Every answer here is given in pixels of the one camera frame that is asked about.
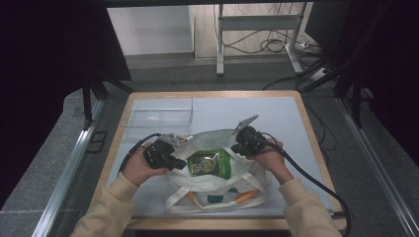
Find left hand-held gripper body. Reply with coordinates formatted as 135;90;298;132
142;132;186;171

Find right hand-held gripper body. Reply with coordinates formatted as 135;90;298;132
230;114;269;158

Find green snack packet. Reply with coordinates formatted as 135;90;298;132
186;148;233;181

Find clear plastic container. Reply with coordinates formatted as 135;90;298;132
122;97;195;129

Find white printed tote bag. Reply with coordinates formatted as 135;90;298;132
164;128;275;214

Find person's left hand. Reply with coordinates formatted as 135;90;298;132
121;142;170;188

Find person's right hand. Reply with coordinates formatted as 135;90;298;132
246;137;294;186

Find black metal stand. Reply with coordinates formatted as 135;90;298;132
298;58;375;129
81;74;136;130

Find white power strip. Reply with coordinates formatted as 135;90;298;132
309;66;331;82

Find white panel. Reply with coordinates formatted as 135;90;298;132
106;5;196;57

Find dark curtain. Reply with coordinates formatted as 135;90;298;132
304;0;419;167
0;0;132;208

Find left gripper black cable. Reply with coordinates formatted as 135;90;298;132
117;132;163;176

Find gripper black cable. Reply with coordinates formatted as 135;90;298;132
250;131;353;237
117;132;163;176

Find black square floor frame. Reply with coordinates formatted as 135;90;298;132
85;130;109;154

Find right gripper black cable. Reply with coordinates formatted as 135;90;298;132
250;131;353;237

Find thin black floor cable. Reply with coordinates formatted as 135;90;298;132
301;95;339;166

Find aluminium floor rail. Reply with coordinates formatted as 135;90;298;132
335;96;419;237
32;98;107;237

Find tangle of black floor cables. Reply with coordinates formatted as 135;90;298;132
212;2;325;56

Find white metal desk frame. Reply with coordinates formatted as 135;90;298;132
215;2;309;77

